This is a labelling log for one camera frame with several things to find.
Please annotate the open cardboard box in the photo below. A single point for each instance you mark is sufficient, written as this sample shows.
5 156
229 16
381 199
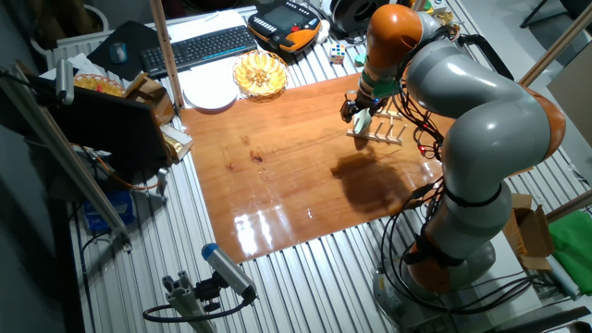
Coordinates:
527 231

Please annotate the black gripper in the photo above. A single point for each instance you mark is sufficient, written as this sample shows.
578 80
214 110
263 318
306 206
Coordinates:
367 102

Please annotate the pale green round dish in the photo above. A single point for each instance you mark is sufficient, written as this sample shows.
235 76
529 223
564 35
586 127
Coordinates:
363 121

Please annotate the white paper sheet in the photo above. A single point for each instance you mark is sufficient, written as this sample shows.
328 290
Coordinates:
203 20

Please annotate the wooden frame post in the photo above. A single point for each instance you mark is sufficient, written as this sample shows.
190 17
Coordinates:
418 4
555 48
166 55
571 207

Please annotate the blue box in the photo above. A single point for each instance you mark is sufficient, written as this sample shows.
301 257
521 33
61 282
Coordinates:
111 213

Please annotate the brown wooden box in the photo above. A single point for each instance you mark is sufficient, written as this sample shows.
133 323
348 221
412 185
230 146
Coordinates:
152 99

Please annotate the small white rounded object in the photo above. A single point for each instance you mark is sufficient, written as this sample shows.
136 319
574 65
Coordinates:
323 31

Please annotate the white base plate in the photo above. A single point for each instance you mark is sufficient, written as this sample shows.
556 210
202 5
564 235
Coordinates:
506 259

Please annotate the grey panel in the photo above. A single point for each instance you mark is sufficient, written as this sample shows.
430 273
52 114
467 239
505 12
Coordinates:
573 102

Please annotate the colourful puzzle cube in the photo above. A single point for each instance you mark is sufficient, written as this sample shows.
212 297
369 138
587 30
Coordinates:
337 53

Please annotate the small teal round cap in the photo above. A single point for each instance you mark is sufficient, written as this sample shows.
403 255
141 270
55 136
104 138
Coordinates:
360 59

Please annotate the black computer keyboard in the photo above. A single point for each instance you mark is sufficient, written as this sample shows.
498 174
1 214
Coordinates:
199 48

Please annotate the aluminium frame beam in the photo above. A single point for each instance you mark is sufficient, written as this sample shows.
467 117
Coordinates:
69 157

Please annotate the silver grey camera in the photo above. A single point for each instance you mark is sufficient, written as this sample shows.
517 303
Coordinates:
65 81

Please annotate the silver camera with blue cap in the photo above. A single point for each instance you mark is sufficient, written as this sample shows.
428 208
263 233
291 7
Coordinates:
229 269

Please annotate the black orange teach pendant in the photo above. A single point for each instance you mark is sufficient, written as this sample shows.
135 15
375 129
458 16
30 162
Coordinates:
284 23

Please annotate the white round bin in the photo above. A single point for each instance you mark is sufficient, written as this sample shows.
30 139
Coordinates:
94 14

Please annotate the black chair base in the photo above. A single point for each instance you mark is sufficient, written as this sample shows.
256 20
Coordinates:
536 11

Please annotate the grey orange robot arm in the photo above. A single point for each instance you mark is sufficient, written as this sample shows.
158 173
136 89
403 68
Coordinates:
485 125

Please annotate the brass metal fitting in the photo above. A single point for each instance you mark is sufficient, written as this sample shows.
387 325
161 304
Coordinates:
445 17

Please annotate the black round spool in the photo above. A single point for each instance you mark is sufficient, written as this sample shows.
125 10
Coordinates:
353 14

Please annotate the green cloth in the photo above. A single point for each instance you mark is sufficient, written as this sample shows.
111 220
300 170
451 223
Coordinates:
573 250

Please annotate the short aluminium profile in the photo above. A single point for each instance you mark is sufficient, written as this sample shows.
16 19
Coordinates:
185 300

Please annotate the black mouse pad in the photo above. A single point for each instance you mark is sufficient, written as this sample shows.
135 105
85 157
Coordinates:
134 41

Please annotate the pale blue roll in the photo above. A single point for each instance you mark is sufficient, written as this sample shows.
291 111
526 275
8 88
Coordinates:
564 283

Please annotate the white round plate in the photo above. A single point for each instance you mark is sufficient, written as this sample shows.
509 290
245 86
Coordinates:
210 94

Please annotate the wooden peg dish rack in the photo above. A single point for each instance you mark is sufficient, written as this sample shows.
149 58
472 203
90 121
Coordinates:
377 134

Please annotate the black monitor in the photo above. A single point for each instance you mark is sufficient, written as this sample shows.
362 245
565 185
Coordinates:
111 129

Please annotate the brown wooden board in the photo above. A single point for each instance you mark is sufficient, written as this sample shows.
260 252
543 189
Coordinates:
277 185

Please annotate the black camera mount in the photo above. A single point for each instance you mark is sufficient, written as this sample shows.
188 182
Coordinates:
208 291

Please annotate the small metal bracket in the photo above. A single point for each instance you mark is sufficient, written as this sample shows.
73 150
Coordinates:
162 182

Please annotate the gold white packaged box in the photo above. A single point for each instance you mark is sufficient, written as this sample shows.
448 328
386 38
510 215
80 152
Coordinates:
178 143

